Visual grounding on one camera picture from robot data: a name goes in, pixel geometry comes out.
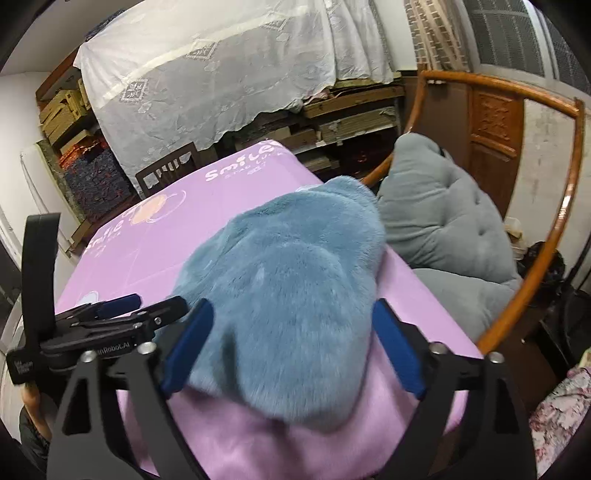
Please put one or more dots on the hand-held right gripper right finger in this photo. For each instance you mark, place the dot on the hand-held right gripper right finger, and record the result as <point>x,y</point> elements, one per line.
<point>397,350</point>

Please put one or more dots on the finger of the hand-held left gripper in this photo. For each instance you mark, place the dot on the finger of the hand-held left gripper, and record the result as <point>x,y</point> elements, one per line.
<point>157,314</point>
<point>117,305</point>

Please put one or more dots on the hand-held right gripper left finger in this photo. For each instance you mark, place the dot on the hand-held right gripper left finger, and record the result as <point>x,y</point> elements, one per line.
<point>189,350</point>

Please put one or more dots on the blue fleece jacket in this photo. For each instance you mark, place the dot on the blue fleece jacket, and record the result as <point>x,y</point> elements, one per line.
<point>286,300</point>

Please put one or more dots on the white leaning boards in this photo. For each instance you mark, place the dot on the white leaning boards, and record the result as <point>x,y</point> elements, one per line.
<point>34,194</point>

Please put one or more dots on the green marbled board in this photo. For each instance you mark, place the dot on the green marbled board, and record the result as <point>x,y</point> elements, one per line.
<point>55,184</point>

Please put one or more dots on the stack of dark floral boxes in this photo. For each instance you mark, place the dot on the stack of dark floral boxes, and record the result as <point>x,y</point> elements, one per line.
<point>99,184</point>

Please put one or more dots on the red orange patterned boxes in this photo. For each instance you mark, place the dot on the red orange patterned boxes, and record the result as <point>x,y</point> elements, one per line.
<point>78,150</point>

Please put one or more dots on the pink printed bed sheet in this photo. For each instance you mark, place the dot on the pink printed bed sheet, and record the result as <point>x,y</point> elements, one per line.
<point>231,198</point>

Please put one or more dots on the grey tufted cushion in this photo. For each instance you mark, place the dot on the grey tufted cushion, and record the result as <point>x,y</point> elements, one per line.
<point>438,217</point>

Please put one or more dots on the dark wooden chair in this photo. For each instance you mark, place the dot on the dark wooden chair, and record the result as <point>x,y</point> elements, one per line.
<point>166,168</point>

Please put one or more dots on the black bag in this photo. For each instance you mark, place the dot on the black bag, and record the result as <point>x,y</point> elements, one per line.
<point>540,265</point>

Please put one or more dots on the pink floral cloth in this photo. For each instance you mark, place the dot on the pink floral cloth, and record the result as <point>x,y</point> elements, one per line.
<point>561,410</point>

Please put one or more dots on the brown wooden shelf unit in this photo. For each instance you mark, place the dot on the brown wooden shelf unit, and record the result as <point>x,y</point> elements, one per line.
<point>55,78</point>

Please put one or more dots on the round wooden armchair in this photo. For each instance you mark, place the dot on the round wooden armchair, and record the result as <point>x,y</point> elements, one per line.
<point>494,138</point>

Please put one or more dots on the white lace cloth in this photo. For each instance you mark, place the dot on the white lace cloth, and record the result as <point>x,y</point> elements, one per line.
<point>221,69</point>

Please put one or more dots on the beige checked curtain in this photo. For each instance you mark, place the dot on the beige checked curtain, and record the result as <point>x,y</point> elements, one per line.
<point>434,32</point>

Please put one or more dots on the window beside curtain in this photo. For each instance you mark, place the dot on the window beside curtain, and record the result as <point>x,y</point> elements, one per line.
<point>512,37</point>

